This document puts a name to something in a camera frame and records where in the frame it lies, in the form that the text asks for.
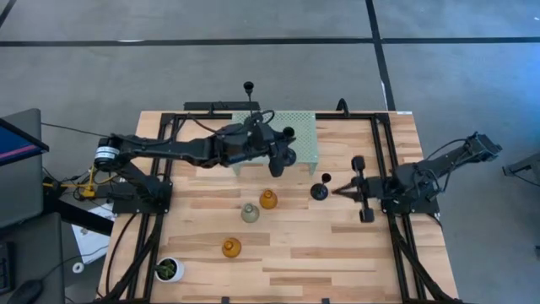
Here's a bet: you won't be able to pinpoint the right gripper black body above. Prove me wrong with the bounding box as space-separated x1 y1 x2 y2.
352 155 387 224

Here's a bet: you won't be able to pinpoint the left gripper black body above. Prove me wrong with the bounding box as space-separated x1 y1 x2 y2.
246 122 286 178

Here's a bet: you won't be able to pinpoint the medium black candlestick holder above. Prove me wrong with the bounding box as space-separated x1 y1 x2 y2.
281 125 298 167

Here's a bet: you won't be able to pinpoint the short black candlestick holder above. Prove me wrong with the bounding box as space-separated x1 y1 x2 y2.
310 172 332 202

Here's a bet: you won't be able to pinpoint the amber ribbed glass candle holder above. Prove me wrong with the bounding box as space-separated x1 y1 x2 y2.
258 188 278 210
221 236 242 259

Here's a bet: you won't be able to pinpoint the tall black candlestick holder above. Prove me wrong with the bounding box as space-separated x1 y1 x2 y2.
243 81 257 123

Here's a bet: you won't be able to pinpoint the clear ribbed glass candle holder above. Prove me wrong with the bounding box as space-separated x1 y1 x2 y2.
240 202 261 224

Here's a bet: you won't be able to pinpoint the pale green perforated metal shelf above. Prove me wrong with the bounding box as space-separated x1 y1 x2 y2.
229 110 320 176

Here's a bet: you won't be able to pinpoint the grey stand foot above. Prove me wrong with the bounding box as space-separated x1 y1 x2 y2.
501 151 540 187

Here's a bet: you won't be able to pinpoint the white pot with green plant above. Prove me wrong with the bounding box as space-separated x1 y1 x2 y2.
154 256 186 284

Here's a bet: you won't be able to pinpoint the white paper sheet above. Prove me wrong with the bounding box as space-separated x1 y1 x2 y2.
70 202 117 265

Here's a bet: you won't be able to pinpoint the computer monitor with blue screen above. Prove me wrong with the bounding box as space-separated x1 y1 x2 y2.
0 108 51 231

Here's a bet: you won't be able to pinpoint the grey desk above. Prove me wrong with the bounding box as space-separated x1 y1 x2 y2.
0 210 67 304

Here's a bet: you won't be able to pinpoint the black computer mouse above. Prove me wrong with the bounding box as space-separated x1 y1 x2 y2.
6 278 45 304

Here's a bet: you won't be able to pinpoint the black computer keyboard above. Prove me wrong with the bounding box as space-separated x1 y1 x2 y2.
0 241 14 296

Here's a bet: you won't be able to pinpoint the black aluminium table frame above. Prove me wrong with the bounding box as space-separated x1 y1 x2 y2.
99 110 463 304

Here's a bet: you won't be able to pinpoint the black floor cable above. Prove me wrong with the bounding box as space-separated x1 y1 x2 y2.
40 122 111 139

